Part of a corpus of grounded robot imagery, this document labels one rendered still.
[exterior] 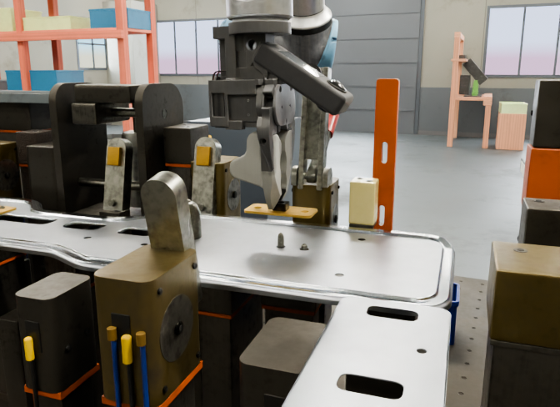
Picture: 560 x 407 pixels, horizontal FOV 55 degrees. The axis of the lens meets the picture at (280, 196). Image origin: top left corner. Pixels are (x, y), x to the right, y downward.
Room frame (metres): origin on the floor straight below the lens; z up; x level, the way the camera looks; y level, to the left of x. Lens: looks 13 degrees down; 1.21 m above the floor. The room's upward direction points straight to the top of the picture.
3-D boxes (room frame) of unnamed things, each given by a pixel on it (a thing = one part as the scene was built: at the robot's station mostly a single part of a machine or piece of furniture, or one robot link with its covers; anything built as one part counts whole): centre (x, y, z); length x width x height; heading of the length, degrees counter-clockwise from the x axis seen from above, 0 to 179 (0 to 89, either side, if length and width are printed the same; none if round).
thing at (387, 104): (0.75, -0.15, 0.95); 0.03 x 0.01 x 0.50; 71
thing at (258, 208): (0.63, 0.00, 1.05); 0.08 x 0.04 x 0.01; 71
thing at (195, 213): (0.67, 0.12, 1.02); 0.03 x 0.03 x 0.07
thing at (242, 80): (0.64, 0.03, 1.20); 0.09 x 0.08 x 0.12; 71
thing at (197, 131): (0.91, 0.16, 0.91); 0.07 x 0.05 x 0.42; 161
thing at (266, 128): (0.61, 0.01, 1.14); 0.05 x 0.02 x 0.09; 161
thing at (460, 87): (9.15, -3.48, 0.90); 1.39 x 1.24 x 1.79; 156
